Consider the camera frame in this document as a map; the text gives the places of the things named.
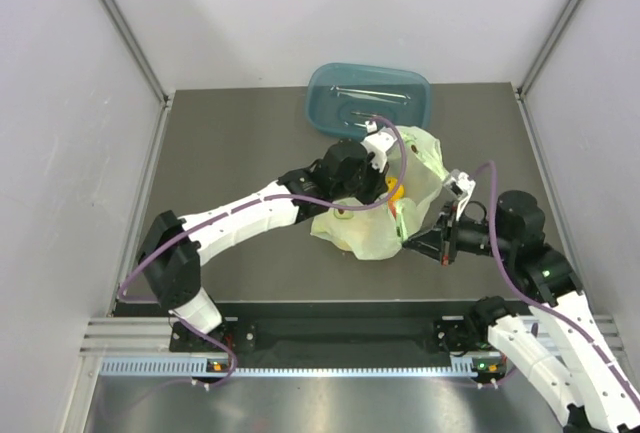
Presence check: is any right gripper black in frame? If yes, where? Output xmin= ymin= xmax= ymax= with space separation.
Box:
xmin=401 ymin=199 xmax=513 ymax=265

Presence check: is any light green plastic bag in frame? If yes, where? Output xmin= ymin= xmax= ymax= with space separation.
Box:
xmin=310 ymin=126 xmax=448 ymax=261

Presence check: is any orange peach fruit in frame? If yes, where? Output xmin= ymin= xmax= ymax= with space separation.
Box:
xmin=389 ymin=202 xmax=403 ymax=221

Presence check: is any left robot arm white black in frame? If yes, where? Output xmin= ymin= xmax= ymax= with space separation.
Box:
xmin=136 ymin=132 xmax=396 ymax=350

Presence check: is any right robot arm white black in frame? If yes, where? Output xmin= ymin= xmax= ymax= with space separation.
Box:
xmin=403 ymin=190 xmax=639 ymax=432

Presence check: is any yellow lemon fruit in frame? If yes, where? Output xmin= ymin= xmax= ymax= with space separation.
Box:
xmin=386 ymin=176 xmax=405 ymax=203

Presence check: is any teal plastic container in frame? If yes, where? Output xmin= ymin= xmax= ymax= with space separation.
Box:
xmin=305 ymin=62 xmax=432 ymax=139

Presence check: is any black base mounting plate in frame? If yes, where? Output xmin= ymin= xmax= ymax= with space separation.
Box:
xmin=168 ymin=297 xmax=516 ymax=369

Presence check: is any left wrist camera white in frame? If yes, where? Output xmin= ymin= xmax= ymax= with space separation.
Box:
xmin=361 ymin=120 xmax=399 ymax=173

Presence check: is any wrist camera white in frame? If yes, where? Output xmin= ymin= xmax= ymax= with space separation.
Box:
xmin=442 ymin=169 xmax=476 ymax=213
xmin=361 ymin=120 xmax=399 ymax=173

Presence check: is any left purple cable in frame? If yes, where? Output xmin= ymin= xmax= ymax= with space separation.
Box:
xmin=117 ymin=113 xmax=409 ymax=302

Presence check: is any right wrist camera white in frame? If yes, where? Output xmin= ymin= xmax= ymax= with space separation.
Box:
xmin=442 ymin=169 xmax=476 ymax=213

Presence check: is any grey slotted cable duct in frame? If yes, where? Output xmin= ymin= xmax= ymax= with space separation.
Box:
xmin=99 ymin=353 xmax=503 ymax=378

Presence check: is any aluminium rail profile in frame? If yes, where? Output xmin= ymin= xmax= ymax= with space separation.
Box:
xmin=80 ymin=317 xmax=172 ymax=356

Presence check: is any right aluminium frame post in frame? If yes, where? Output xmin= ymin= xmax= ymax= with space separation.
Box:
xmin=514 ymin=0 xmax=585 ymax=101

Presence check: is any aluminium frame post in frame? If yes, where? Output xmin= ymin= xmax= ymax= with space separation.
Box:
xmin=99 ymin=0 xmax=169 ymax=105
xmin=514 ymin=0 xmax=585 ymax=101

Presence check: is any left aluminium frame post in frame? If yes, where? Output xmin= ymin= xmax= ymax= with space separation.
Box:
xmin=99 ymin=0 xmax=169 ymax=105

